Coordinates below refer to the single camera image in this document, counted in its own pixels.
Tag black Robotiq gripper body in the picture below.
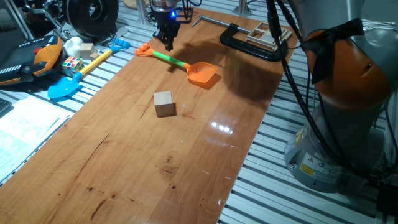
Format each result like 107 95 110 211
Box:
151 0 182 35

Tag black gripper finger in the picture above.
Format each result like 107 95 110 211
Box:
154 30 171 52
169 26 181 52

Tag orange toy shovel green handle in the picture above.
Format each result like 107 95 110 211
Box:
134 42 220 84

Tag blue toy shovel yellow handle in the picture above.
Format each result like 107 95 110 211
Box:
47 38 131 100

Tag white rounded object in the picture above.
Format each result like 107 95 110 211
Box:
63 36 85 58

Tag black C-clamp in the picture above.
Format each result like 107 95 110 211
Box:
192 14 290 63

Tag small wooden block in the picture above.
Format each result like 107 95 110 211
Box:
78 42 97 60

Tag colourful Rubik's cube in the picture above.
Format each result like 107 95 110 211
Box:
61 56 86 77

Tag large brown wooden board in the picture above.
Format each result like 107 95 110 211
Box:
0 7 295 224

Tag black orange teach pendant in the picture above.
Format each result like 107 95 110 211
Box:
0 34 64 86

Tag white paper sheets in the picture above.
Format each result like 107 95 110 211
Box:
0 96 75 185

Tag black computer keyboard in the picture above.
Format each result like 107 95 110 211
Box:
0 98 14 119

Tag upright aluminium post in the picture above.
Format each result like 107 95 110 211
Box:
232 0 254 17

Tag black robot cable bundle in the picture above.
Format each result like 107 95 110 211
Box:
266 0 398 183

